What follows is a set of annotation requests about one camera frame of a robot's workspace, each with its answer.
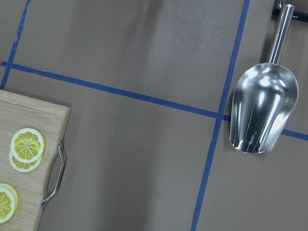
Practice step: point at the bamboo cutting board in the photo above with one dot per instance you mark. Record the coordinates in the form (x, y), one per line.
(17, 112)

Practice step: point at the lower lemon slice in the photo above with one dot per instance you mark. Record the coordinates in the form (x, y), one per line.
(9, 202)

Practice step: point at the hidden lemon slice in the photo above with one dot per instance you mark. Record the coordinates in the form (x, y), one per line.
(21, 166)

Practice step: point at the black wooden glass tray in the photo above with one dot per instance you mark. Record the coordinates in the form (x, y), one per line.
(300, 11)

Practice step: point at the steel ice scoop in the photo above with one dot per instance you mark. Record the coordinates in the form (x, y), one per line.
(264, 97)

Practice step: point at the upper lemon slice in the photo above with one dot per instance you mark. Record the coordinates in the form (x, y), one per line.
(27, 145)

